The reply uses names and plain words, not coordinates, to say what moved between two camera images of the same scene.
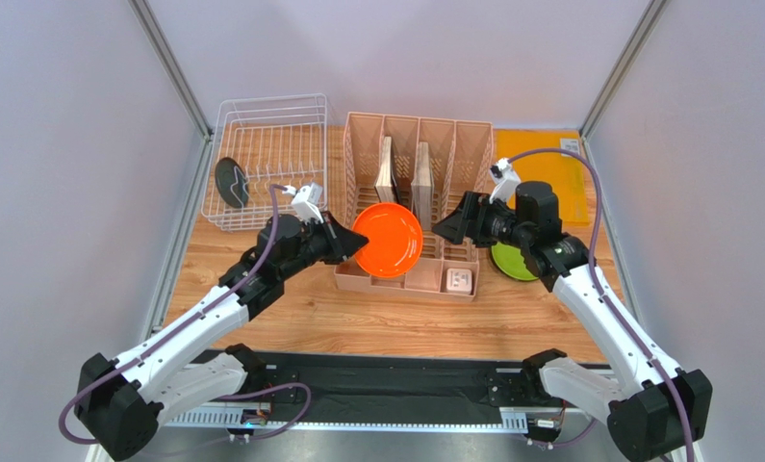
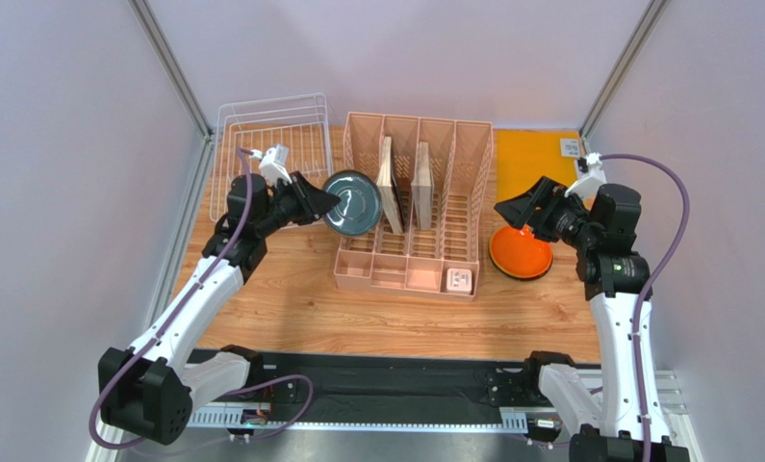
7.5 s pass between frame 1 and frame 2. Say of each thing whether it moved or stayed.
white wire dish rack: stayed
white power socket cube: stayed
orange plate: moved
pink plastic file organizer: stayed
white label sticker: stayed
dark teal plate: moved
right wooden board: stayed
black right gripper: moved
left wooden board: stayed
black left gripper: moved
